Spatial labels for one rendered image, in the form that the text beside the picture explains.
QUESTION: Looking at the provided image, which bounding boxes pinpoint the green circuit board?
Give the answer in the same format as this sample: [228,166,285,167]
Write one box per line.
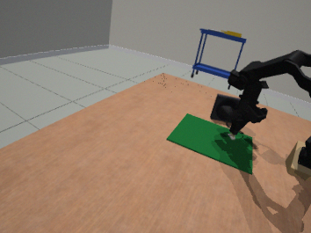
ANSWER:
[167,113,253,175]

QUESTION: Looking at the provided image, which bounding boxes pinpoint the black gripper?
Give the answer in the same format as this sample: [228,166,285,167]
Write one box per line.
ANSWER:
[219,94,259,132]

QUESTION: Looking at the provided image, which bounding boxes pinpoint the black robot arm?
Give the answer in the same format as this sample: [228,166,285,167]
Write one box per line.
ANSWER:
[228,50,311,170]

